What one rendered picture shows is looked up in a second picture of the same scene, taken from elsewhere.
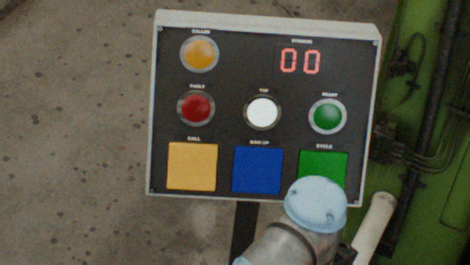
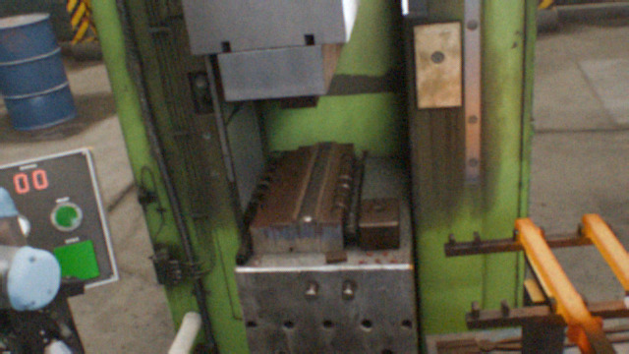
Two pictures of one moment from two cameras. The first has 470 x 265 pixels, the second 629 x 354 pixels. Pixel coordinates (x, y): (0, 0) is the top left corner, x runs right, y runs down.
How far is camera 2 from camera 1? 80 cm
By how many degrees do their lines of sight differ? 24
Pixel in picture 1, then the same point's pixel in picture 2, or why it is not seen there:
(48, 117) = not seen: outside the picture
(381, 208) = (188, 323)
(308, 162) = (62, 255)
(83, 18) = not seen: hidden behind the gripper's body
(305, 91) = (42, 203)
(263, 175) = not seen: hidden behind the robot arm
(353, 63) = (73, 171)
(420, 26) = (142, 159)
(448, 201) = (231, 297)
